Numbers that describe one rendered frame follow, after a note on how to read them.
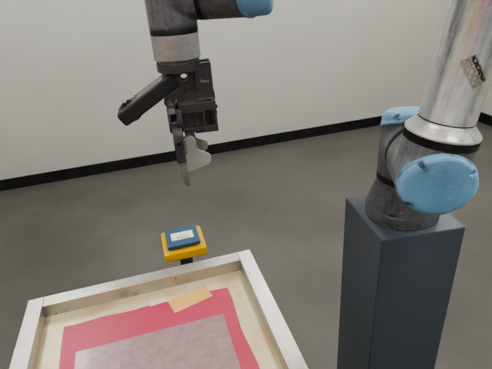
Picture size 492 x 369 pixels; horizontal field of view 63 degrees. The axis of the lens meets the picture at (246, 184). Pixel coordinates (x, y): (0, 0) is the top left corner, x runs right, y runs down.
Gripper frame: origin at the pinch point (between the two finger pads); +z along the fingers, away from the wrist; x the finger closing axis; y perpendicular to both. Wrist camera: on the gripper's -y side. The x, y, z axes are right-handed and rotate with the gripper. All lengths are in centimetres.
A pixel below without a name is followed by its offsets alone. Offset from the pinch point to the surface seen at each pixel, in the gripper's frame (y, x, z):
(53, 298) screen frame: -37, 17, 37
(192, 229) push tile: -1, 41, 39
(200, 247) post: 1, 33, 41
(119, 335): -20.3, 3.6, 40.7
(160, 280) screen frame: -10.5, 17.1, 37.5
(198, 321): -1.8, 3.6, 40.6
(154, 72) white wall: -21, 329, 43
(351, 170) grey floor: 147, 248, 136
